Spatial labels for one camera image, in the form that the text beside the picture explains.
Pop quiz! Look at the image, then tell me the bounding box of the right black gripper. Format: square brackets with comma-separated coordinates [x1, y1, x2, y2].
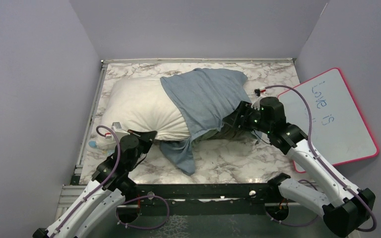
[223, 100, 272, 134]

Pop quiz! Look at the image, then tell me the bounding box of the patchwork and blue pillowcase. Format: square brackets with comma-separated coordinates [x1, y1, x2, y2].
[160, 68, 250, 176]

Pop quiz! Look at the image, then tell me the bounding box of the white pillow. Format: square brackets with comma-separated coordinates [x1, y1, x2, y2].
[101, 77, 190, 141]

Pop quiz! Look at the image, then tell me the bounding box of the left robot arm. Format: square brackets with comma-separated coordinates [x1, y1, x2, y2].
[32, 125, 157, 238]

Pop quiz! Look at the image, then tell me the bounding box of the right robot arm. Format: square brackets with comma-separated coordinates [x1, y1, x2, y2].
[223, 97, 377, 238]

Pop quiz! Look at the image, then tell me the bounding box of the blue packaged toothbrush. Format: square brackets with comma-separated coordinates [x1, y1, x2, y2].
[86, 139, 115, 156]

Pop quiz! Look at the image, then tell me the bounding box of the pink framed whiteboard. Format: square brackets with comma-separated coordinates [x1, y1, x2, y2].
[278, 68, 380, 166]

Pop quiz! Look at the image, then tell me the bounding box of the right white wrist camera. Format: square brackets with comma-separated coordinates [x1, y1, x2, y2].
[252, 87, 266, 110]

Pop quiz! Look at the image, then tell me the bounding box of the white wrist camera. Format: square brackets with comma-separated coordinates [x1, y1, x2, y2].
[252, 87, 266, 110]
[104, 122, 130, 140]

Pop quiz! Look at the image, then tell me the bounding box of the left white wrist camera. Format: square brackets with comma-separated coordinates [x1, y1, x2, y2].
[104, 122, 130, 140]

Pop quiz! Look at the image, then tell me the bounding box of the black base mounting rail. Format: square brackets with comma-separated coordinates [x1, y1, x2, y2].
[105, 182, 300, 217]

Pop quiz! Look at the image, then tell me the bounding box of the aluminium table frame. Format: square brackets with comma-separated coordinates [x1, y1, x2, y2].
[49, 58, 361, 238]

